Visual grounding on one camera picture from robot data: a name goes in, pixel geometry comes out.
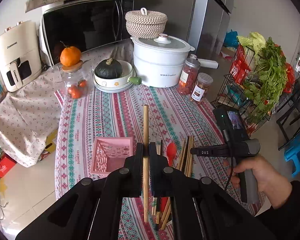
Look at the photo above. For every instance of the red plastic spoon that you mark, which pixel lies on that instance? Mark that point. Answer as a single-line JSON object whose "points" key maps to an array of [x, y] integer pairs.
{"points": [[171, 153]]}

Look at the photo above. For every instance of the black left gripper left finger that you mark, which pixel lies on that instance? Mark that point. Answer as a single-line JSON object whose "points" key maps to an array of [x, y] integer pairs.
{"points": [[126, 181]]}

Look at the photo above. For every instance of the silver refrigerator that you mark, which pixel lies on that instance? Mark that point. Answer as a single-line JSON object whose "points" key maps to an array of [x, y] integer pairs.
{"points": [[208, 25]]}

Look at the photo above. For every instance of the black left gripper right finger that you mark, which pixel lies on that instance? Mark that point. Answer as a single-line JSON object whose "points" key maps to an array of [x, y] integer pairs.
{"points": [[165, 181]]}

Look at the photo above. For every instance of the black wire vegetable rack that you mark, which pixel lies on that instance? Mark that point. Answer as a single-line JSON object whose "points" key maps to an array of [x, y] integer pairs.
{"points": [[234, 92]]}

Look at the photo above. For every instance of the white bowl green handle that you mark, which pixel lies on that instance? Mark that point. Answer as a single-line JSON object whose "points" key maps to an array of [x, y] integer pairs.
{"points": [[122, 83]]}

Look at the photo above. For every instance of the woven rope basket with lid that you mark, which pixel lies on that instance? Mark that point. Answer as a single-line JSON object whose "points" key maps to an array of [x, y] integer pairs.
{"points": [[144, 23]]}

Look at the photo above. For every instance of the black chopstick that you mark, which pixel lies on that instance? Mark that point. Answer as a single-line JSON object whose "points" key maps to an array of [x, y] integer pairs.
{"points": [[183, 162]]}

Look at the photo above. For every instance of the green leafy vegetables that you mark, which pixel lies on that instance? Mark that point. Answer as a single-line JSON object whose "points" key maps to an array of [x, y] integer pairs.
{"points": [[269, 71]]}

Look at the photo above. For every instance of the white roll of film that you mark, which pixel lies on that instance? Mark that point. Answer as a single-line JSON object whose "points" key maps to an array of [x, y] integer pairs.
{"points": [[205, 63]]}

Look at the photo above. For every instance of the person's right hand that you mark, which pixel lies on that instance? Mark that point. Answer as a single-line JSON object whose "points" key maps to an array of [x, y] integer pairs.
{"points": [[275, 186]]}

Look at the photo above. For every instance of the jar of red goji berries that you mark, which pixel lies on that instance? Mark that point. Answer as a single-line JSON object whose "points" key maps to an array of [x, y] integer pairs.
{"points": [[188, 76]]}

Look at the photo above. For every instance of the pink perforated plastic basket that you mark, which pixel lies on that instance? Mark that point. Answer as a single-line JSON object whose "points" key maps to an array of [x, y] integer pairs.
{"points": [[109, 154]]}

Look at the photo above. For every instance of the red box on floor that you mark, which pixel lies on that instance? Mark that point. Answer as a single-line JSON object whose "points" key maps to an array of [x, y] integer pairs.
{"points": [[6, 164]]}

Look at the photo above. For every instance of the small floral side tablecloth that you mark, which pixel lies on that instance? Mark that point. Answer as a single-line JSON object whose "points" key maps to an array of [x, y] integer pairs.
{"points": [[29, 115]]}

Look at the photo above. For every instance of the jar of dried hawthorn slices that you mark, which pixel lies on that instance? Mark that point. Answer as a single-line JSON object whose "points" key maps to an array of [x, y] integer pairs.
{"points": [[201, 86]]}

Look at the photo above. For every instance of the dark green pumpkin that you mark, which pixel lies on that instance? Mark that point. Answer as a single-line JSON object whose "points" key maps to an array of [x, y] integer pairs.
{"points": [[108, 69]]}

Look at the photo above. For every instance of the white electric cooking pot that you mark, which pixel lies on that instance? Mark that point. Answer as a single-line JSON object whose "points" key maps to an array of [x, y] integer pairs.
{"points": [[159, 61]]}

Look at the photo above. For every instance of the blue plastic stool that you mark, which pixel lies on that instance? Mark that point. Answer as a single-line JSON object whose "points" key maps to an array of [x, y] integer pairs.
{"points": [[292, 153]]}

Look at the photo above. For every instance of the orange tangerine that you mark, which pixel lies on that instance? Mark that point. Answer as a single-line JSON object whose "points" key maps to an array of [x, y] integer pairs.
{"points": [[70, 55]]}

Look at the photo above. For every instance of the light wooden chopstick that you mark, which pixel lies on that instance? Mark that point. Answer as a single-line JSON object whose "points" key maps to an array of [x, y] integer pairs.
{"points": [[145, 164]]}

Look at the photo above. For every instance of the cream air fryer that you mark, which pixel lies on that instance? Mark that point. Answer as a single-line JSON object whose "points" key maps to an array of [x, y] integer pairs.
{"points": [[20, 61]]}

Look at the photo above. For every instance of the glass jar with wooden lid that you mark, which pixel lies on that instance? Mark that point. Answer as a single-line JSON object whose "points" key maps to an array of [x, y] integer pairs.
{"points": [[78, 80]]}

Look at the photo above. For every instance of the striped patterned tablecloth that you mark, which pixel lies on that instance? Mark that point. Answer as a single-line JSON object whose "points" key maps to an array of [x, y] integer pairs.
{"points": [[172, 118]]}

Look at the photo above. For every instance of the black microwave oven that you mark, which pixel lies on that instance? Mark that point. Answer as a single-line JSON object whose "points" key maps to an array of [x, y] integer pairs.
{"points": [[84, 24]]}

